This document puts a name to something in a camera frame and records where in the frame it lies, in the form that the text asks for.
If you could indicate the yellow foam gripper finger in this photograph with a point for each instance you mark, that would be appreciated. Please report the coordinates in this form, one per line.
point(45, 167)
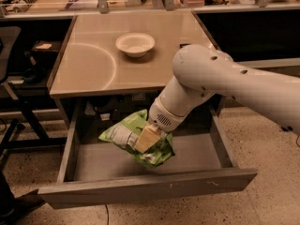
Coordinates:
point(150, 135)

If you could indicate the green rice chip bag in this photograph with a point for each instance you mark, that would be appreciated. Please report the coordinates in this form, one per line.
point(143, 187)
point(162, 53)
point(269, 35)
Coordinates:
point(125, 134)

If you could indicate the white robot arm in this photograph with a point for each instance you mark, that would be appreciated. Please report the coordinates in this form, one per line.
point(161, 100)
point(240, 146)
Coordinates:
point(199, 73)

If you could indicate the grey open drawer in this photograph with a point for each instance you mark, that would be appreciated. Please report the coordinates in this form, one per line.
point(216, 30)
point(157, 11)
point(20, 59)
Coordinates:
point(94, 172)

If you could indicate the grey counter cabinet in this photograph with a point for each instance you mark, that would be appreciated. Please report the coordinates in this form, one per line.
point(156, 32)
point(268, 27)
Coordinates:
point(92, 65)

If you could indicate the white bowl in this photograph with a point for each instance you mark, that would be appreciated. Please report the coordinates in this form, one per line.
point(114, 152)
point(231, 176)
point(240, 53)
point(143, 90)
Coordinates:
point(135, 44)

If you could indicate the black box with label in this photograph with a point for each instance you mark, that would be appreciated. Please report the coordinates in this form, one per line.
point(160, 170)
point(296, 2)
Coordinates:
point(45, 52)

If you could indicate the black power adapter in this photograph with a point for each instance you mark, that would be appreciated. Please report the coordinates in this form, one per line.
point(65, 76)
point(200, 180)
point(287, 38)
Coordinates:
point(287, 129)

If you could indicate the dark shoe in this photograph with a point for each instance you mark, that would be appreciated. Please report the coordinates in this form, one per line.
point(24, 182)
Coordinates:
point(12, 209)

